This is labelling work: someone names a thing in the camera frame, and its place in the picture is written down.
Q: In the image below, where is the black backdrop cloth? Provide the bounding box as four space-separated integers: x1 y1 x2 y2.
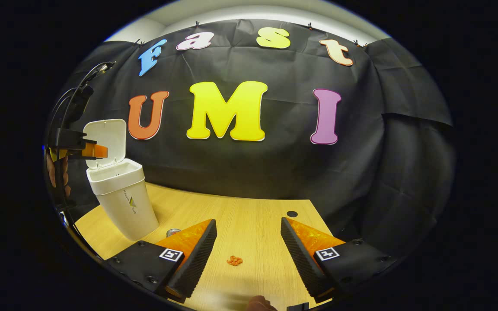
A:
44 18 456 260

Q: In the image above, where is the white desktop garbage bin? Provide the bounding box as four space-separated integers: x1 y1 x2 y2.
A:
83 119 160 241

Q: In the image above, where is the wooden desktop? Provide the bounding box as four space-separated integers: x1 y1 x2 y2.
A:
75 181 347 311

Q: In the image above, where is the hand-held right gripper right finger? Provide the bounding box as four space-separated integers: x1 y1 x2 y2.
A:
280 217 399 303

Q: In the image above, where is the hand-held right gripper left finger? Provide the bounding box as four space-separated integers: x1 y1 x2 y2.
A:
104 219 218 303

